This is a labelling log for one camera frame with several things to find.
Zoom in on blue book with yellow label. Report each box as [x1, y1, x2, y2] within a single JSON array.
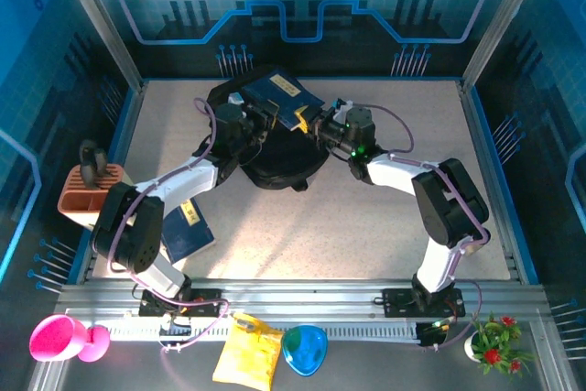
[[241, 68, 326, 132], [159, 197, 216, 266]]

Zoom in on black backpack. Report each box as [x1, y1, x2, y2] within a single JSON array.
[[191, 65, 331, 193]]

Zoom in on terracotta and white desk organizer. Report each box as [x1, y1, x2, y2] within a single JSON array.
[[57, 163, 134, 232]]

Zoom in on blue triangular bowl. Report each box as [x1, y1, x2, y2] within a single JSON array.
[[280, 324, 330, 377]]

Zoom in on yellow plastic pouch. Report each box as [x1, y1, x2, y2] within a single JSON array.
[[212, 311, 285, 391]]

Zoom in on potted plant with red flowers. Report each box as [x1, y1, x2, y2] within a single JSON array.
[[463, 311, 535, 379]]

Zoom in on pink goblet cup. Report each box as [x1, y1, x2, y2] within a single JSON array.
[[28, 313, 112, 363]]

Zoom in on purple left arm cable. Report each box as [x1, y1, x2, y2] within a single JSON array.
[[107, 97, 230, 354]]

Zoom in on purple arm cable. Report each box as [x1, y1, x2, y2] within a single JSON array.
[[352, 102, 486, 352], [107, 97, 230, 354]]

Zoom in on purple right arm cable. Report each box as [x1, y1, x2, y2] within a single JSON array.
[[352, 102, 486, 352]]

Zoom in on black handled tool in organizer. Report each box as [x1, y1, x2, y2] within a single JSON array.
[[79, 138, 115, 190]]

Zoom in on aluminium mounting rail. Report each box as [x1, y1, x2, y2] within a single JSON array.
[[54, 278, 550, 319]]

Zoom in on aluminium frame post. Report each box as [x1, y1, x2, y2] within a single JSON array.
[[461, 0, 550, 86], [49, 0, 147, 92]]

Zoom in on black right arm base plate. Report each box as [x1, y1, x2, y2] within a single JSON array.
[[382, 288, 466, 319]]

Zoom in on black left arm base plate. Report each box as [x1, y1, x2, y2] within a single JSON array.
[[138, 288, 223, 318]]

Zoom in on white slotted cable duct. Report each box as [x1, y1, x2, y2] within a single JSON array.
[[98, 320, 422, 342]]

